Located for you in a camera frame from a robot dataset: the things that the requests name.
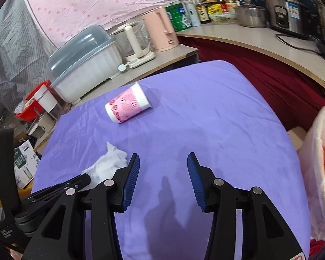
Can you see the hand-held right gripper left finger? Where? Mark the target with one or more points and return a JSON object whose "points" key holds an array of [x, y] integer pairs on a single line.
{"points": [[131, 184]]}

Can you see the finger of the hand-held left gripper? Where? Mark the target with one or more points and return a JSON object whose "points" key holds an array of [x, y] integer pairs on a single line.
{"points": [[78, 181]]}

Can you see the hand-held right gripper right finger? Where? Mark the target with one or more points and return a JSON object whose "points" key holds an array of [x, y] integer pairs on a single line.
{"points": [[196, 184]]}

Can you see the white tissue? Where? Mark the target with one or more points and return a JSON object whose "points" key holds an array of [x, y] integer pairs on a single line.
{"points": [[108, 165]]}

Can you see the trash bin with white liner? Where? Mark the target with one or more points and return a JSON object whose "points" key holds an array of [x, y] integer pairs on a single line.
{"points": [[314, 154]]}

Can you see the white green cardboard box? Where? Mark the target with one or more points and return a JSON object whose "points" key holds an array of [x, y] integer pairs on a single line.
{"points": [[25, 162]]}

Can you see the red plastic basin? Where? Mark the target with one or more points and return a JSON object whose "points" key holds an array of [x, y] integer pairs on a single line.
{"points": [[27, 111]]}

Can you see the purple table cloth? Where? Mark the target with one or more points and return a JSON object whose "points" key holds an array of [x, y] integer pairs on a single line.
{"points": [[205, 113]]}

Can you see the pink patterned paper cup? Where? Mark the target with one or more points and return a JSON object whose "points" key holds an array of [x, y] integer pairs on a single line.
{"points": [[127, 104]]}

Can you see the white lidded container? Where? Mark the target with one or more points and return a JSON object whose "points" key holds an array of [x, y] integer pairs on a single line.
{"points": [[46, 98]]}

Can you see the brown cardboard piece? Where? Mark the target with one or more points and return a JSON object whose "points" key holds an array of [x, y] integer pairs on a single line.
{"points": [[296, 138]]}

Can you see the white dish box grey lid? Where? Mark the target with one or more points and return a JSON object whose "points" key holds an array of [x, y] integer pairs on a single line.
{"points": [[84, 70]]}

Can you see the white power plug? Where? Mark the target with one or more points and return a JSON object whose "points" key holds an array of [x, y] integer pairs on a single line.
{"points": [[122, 67]]}

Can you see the grey patterned curtain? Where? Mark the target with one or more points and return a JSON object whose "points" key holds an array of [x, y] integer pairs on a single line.
{"points": [[13, 48]]}

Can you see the dark red cloth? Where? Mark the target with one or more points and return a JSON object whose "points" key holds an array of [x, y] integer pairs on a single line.
{"points": [[273, 81]]}

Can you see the pink electric kettle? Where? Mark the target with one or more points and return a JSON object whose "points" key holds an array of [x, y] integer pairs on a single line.
{"points": [[158, 29]]}

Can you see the clear plastic food container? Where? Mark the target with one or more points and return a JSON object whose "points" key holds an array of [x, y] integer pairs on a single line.
{"points": [[222, 19]]}

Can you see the green tin can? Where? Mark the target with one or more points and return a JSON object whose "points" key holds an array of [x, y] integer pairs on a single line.
{"points": [[178, 17]]}

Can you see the dark sauce bottle white label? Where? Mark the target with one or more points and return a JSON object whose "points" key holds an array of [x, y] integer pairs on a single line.
{"points": [[203, 12]]}

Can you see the yellow label jar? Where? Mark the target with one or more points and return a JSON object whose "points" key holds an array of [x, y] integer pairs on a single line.
{"points": [[214, 9]]}

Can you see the small steel pot with lid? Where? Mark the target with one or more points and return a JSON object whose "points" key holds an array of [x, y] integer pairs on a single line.
{"points": [[250, 16]]}

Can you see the pink dotted curtain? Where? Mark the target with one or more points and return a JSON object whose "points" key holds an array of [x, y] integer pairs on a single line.
{"points": [[97, 0]]}

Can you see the brown sauce bottle yellow cap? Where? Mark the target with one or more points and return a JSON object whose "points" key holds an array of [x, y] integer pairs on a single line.
{"points": [[229, 4]]}

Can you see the steel rice cooker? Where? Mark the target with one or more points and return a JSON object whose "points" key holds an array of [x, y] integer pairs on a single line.
{"points": [[287, 10]]}

